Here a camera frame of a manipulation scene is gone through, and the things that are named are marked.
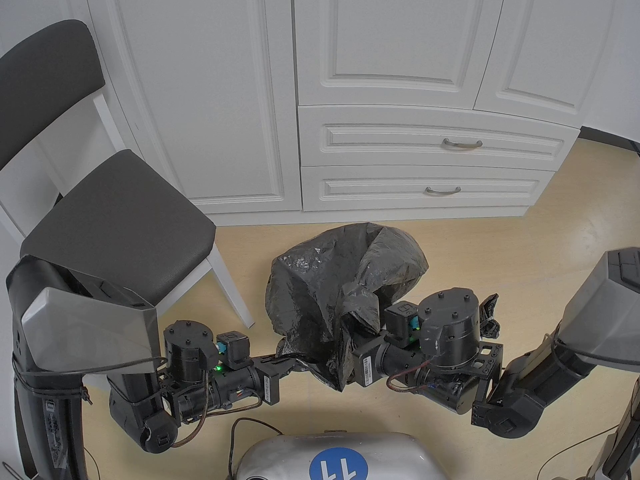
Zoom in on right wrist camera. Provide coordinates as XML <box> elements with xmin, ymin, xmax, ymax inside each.
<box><xmin>384</xmin><ymin>302</ymin><xmax>422</xmax><ymax>345</ymax></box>

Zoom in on black cable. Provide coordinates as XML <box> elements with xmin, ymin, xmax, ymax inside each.
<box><xmin>227</xmin><ymin>417</ymin><xmax>287</xmax><ymax>480</ymax></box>

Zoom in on white chair dark grey seat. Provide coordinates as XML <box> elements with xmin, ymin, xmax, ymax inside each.
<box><xmin>0</xmin><ymin>19</ymin><xmax>256</xmax><ymax>330</ymax></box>

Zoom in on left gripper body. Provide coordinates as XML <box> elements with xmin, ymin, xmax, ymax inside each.
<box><xmin>209</xmin><ymin>362</ymin><xmax>282</xmax><ymax>412</ymax></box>

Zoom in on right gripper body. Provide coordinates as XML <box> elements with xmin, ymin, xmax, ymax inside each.
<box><xmin>350</xmin><ymin>338</ymin><xmax>427</xmax><ymax>389</ymax></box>

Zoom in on white wardrobe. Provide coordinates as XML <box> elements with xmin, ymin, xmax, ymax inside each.
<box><xmin>62</xmin><ymin>0</ymin><xmax>623</xmax><ymax>228</ymax></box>

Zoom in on black plastic bag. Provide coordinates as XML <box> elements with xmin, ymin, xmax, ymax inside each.
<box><xmin>265</xmin><ymin>222</ymin><xmax>430</xmax><ymax>394</ymax></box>

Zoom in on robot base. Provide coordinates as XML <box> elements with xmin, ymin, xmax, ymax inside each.
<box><xmin>235</xmin><ymin>430</ymin><xmax>446</xmax><ymax>480</ymax></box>

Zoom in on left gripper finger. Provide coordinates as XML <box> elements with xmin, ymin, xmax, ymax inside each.
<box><xmin>254</xmin><ymin>355</ymin><xmax>302</xmax><ymax>376</ymax></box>

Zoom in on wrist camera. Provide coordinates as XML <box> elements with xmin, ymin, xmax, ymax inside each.
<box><xmin>216</xmin><ymin>330</ymin><xmax>251</xmax><ymax>370</ymax></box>
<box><xmin>384</xmin><ymin>302</ymin><xmax>422</xmax><ymax>345</ymax></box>

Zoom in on crumpled black plastic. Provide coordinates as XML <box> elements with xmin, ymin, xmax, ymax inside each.
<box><xmin>477</xmin><ymin>293</ymin><xmax>502</xmax><ymax>340</ymax></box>

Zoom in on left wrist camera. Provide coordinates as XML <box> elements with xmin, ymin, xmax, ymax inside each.
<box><xmin>216</xmin><ymin>330</ymin><xmax>251</xmax><ymax>370</ymax></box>

